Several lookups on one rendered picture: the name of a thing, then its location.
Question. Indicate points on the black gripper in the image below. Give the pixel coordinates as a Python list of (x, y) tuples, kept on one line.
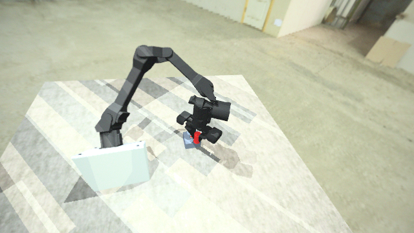
[(193, 123)]

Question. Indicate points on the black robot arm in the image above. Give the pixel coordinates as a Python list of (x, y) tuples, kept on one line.
[(113, 118)]

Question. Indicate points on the pale blue square block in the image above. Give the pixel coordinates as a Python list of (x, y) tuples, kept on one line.
[(188, 142)]

